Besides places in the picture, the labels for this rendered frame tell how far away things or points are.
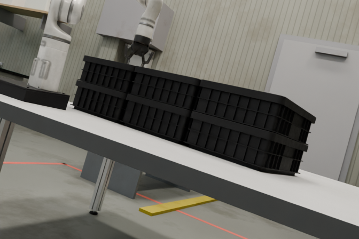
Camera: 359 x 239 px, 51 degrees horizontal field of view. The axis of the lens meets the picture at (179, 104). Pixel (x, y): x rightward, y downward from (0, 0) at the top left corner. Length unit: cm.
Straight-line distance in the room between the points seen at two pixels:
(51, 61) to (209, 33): 408
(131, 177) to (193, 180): 269
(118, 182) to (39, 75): 226
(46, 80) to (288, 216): 92
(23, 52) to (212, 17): 347
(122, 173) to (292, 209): 286
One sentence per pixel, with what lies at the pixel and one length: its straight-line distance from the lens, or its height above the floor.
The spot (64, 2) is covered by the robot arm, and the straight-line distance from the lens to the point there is 134.
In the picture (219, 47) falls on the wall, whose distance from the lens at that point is 514.
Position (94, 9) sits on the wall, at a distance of 639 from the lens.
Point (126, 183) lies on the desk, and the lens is 342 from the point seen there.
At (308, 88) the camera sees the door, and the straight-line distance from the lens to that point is 471.
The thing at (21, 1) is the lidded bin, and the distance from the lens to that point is 676.
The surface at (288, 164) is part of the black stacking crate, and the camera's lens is 133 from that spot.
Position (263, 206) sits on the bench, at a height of 68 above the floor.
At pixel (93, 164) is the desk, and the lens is 364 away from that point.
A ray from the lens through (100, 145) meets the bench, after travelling 82.
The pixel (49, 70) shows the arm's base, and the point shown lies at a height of 82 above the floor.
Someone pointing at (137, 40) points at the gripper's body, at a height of 107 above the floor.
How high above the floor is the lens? 78
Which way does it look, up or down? 2 degrees up
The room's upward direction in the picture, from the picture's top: 16 degrees clockwise
